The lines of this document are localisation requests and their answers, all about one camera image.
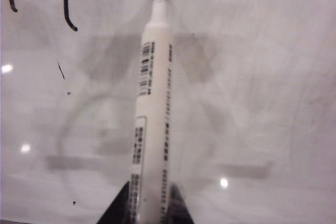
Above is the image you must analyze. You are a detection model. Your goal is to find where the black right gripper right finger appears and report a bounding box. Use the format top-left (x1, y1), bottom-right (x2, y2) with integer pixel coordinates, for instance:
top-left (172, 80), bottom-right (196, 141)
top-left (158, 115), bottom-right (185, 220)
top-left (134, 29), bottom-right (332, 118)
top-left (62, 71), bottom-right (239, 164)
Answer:
top-left (170, 183), bottom-right (195, 224)

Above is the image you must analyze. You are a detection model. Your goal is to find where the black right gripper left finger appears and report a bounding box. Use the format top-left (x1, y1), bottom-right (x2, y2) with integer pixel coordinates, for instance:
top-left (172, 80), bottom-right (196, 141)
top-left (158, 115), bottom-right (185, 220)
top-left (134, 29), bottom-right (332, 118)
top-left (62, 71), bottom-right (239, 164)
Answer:
top-left (97, 181), bottom-right (131, 224)

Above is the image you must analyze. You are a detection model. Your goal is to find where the white whiteboard marker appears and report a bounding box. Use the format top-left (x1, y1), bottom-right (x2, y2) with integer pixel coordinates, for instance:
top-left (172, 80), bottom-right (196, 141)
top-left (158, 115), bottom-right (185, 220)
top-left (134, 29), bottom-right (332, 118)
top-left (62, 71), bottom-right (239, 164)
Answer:
top-left (125, 0), bottom-right (174, 224)

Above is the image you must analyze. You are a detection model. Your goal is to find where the white whiteboard with aluminium frame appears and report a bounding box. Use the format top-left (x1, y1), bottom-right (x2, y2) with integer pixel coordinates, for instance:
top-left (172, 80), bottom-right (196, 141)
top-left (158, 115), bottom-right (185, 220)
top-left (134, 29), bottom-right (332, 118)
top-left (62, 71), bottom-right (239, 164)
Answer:
top-left (0, 0), bottom-right (336, 224)

